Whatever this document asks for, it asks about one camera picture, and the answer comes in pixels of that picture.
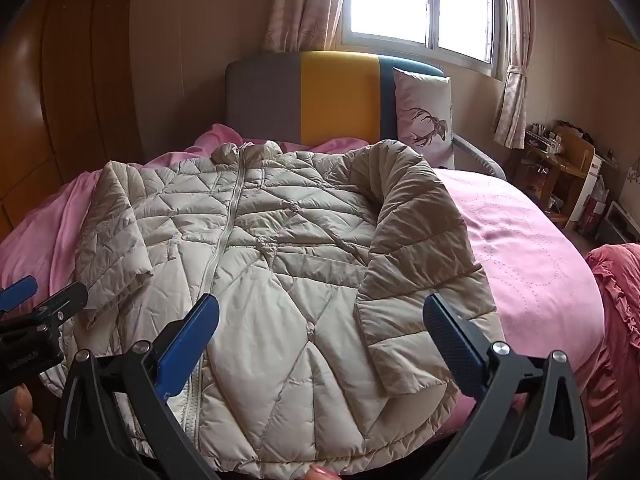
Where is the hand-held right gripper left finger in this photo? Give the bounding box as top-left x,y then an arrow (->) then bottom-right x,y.
55,292 -> 221,480

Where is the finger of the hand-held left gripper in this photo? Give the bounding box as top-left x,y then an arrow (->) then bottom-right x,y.
0,275 -> 39,312
0,281 -> 89,337

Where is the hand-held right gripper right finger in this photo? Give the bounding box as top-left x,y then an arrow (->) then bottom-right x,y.
420,294 -> 590,480

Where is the beige quilted puffer jacket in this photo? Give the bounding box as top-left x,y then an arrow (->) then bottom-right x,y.
40,139 -> 506,478

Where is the person's left hand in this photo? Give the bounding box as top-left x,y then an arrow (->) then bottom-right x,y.
7,384 -> 55,479

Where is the pink bed sheet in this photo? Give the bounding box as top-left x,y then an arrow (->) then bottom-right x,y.
0,122 -> 608,441

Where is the wooden wardrobe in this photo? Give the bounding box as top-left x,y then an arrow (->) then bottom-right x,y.
0,0 -> 147,241

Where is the cluttered wooden nightstand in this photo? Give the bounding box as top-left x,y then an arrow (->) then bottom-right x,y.
510,120 -> 608,235

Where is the deer print pillow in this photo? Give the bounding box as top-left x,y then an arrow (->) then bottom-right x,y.
392,67 -> 457,171

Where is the pink patterned curtain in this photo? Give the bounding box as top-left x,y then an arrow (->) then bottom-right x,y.
262,0 -> 351,54
492,0 -> 535,150

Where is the grey yellow blue headboard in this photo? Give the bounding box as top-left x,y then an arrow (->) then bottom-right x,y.
225,51 -> 446,147

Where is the large window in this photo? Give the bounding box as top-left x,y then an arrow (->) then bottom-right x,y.
340,0 -> 507,79

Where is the grey bed side rail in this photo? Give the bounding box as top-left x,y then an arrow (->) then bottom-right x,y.
452,135 -> 507,181

